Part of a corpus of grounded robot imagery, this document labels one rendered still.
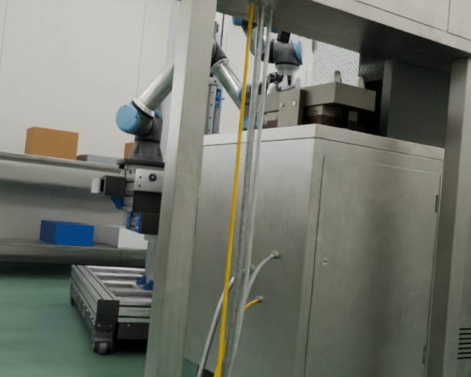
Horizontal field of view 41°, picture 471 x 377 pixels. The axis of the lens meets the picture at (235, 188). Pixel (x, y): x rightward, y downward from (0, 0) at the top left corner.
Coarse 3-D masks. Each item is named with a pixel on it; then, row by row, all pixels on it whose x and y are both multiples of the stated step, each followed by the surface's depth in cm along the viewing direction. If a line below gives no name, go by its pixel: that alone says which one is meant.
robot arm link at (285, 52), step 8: (272, 40) 295; (296, 40) 294; (272, 48) 294; (280, 48) 293; (288, 48) 292; (296, 48) 291; (272, 56) 295; (280, 56) 293; (288, 56) 292; (296, 56) 292; (280, 64) 293; (288, 64) 292; (296, 64) 294; (280, 72) 295; (288, 72) 293
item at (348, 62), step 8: (320, 56) 218; (328, 56) 214; (336, 56) 210; (344, 56) 207; (352, 56) 204; (360, 56) 201; (320, 64) 217; (328, 64) 214; (336, 64) 210; (344, 64) 207; (352, 64) 204; (312, 72) 221; (320, 72) 217; (328, 72) 213; (344, 72) 207; (352, 72) 203; (312, 80) 220; (320, 80) 217; (328, 80) 213; (344, 80) 206; (352, 80) 203
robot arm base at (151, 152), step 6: (138, 138) 279; (144, 138) 278; (138, 144) 278; (144, 144) 277; (150, 144) 278; (156, 144) 280; (132, 150) 279; (138, 150) 278; (144, 150) 276; (150, 150) 277; (156, 150) 279; (132, 156) 277; (138, 156) 276; (144, 156) 276; (150, 156) 276; (156, 156) 278
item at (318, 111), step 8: (272, 112) 206; (304, 112) 192; (312, 112) 189; (320, 112) 186; (328, 112) 186; (336, 112) 188; (352, 112) 191; (272, 120) 206; (304, 120) 192; (312, 120) 189; (320, 120) 185; (328, 120) 187; (336, 120) 188; (352, 120) 192; (352, 128) 192
